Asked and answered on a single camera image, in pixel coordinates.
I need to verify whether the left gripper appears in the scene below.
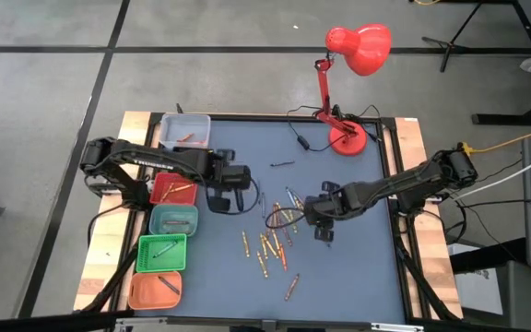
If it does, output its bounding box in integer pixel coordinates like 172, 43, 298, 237
206, 148, 254, 215

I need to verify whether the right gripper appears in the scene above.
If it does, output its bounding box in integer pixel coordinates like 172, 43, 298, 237
303, 181, 348, 243

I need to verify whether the red plastic basket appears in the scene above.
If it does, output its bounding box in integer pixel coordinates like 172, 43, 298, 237
148, 171, 199, 208

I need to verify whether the teal plastic bin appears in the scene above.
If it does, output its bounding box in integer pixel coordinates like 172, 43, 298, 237
148, 204, 200, 238

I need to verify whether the clear plastic bin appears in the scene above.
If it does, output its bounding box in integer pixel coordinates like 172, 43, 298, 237
159, 113, 212, 149

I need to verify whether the green plastic basket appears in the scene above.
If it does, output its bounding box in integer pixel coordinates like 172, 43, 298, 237
135, 232, 188, 274

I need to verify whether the orange plastic bin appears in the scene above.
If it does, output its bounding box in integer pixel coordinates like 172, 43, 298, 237
127, 270, 183, 311

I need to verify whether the red desk lamp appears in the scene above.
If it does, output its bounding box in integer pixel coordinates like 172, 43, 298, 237
313, 22, 394, 158

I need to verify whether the black stand base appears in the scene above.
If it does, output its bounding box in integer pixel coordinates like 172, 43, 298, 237
471, 85, 531, 126

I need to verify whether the black tripod stand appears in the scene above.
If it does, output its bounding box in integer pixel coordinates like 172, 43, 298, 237
407, 0, 531, 75

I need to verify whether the black lamp power cable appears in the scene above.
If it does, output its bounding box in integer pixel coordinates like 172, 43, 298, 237
286, 104, 382, 154

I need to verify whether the black table frame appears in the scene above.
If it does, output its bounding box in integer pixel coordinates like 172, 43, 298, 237
108, 111, 463, 324

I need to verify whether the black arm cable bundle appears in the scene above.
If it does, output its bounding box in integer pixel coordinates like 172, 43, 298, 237
78, 239, 141, 314
394, 230, 463, 323

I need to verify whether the aluminium table rail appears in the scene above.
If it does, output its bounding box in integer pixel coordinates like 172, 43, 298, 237
113, 315, 426, 332

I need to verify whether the yellow extension cord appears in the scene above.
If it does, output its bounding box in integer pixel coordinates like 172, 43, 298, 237
458, 122, 531, 156

